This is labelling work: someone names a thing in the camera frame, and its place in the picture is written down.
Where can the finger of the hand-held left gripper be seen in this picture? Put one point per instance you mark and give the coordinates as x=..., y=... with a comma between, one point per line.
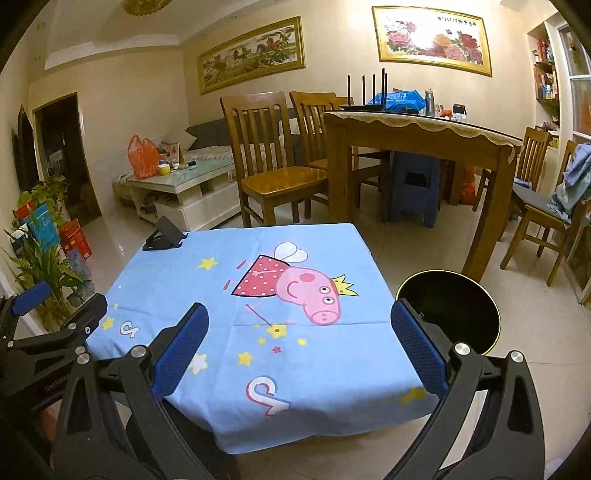
x=30, y=296
x=83, y=318

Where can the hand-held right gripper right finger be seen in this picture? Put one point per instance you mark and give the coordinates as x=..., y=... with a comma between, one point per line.
x=418, y=350

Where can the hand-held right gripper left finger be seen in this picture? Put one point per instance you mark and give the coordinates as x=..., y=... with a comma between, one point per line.
x=182, y=350

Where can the black round bin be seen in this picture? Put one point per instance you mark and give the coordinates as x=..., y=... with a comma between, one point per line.
x=457, y=304

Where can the long-leaved green plant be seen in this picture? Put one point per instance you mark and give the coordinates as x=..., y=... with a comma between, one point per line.
x=39, y=267

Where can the plastic water bottle pack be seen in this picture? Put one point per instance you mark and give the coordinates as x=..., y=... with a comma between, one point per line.
x=78, y=272

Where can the blue card box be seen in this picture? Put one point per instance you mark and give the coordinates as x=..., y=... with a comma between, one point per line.
x=41, y=226

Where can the red box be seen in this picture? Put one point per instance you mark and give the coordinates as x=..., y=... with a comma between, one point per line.
x=74, y=237

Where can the blue cartoon printed tablecloth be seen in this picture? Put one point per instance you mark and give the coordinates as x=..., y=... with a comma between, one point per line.
x=277, y=369

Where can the round-leaved green plant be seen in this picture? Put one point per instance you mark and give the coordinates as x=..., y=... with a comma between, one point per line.
x=48, y=189

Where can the black phone stand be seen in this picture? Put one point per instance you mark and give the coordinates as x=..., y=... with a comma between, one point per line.
x=164, y=230

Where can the black television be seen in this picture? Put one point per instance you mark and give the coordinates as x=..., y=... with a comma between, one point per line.
x=25, y=152

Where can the white coffee table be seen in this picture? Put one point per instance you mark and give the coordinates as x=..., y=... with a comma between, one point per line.
x=203, y=207

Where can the blue plastic stool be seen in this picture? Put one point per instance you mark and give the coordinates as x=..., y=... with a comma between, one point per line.
x=415, y=194

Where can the wooden chair with cushion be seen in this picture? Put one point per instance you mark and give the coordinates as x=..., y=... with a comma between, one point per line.
x=535, y=230

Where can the yellow cup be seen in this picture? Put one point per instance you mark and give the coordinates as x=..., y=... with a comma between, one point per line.
x=164, y=169

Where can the orange plastic bag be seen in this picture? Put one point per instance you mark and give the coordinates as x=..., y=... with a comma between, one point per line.
x=145, y=159

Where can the orange bag under table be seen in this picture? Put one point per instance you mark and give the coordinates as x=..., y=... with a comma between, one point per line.
x=467, y=184

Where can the grey seat cushion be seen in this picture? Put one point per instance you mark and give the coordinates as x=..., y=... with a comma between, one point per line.
x=531, y=196

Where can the wooden dining chair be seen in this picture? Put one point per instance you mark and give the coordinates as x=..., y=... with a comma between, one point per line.
x=314, y=115
x=535, y=152
x=277, y=177

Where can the wooden dining table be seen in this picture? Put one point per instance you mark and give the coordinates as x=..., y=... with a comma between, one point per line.
x=341, y=161

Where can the grey sofa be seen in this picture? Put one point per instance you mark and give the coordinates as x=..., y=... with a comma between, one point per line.
x=212, y=134

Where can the beige lace table cover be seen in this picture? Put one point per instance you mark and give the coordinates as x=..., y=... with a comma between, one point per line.
x=415, y=121

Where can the light blue cloth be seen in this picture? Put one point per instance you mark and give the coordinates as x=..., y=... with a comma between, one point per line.
x=572, y=180

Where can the metal bottle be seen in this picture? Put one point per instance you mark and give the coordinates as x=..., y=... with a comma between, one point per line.
x=430, y=104

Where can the black router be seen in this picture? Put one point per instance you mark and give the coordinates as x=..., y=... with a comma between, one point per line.
x=364, y=107

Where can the blue plastic bag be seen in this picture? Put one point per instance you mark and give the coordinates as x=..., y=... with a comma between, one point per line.
x=397, y=99

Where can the gold framed landscape picture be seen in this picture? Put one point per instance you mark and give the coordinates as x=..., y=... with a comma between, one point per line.
x=254, y=55

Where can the gold framed flower picture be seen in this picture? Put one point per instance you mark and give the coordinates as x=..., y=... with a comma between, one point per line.
x=429, y=41

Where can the gold ceiling light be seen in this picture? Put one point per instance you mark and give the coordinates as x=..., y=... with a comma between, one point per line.
x=145, y=5

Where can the wall shelf with items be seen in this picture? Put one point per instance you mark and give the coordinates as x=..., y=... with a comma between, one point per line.
x=545, y=83

